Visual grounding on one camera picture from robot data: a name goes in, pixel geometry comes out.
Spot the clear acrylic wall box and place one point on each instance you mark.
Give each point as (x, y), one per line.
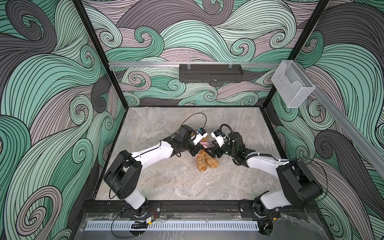
(292, 83)

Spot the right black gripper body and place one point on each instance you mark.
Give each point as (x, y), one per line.
(226, 150)

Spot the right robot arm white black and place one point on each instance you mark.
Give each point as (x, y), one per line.
(299, 186)

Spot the black perforated wall tray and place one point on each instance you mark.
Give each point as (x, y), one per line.
(210, 74)

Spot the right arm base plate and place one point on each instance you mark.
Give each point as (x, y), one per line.
(255, 209)

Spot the brown teddy bear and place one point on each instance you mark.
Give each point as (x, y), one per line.
(204, 160)

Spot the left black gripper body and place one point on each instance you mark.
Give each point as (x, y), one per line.
(189, 146)

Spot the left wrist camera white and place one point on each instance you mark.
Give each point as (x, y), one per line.
(200, 134)

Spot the back aluminium rail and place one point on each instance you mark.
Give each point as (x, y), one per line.
(166, 64)

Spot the white slotted cable duct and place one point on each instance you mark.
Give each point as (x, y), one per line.
(175, 226)

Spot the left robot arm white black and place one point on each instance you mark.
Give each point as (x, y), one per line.
(124, 173)

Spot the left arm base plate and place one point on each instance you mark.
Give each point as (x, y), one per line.
(149, 208)

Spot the pink teddy hoodie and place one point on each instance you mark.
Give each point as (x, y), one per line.
(207, 145)

